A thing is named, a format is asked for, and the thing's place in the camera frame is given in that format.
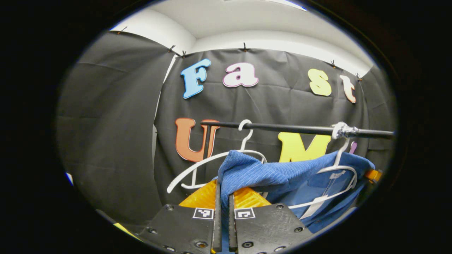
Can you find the silver tape wrap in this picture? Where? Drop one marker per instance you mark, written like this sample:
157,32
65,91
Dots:
340,130

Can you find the black backdrop cloth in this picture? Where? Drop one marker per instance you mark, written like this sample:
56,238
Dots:
106,141

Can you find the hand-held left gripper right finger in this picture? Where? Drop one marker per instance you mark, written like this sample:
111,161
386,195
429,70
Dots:
265,225

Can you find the blue jacket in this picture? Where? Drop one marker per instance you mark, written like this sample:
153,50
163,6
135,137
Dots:
268,173

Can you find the black clothes rack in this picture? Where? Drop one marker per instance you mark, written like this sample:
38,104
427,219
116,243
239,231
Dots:
282,127

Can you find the row of black cloth clips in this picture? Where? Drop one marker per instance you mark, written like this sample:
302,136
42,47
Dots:
244,47

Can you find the white plastic hanger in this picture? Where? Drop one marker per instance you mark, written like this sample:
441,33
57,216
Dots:
245,144
337,168

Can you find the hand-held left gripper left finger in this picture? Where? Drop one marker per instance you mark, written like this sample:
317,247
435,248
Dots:
183,225

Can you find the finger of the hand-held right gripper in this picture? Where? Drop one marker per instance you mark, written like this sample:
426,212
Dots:
373,175

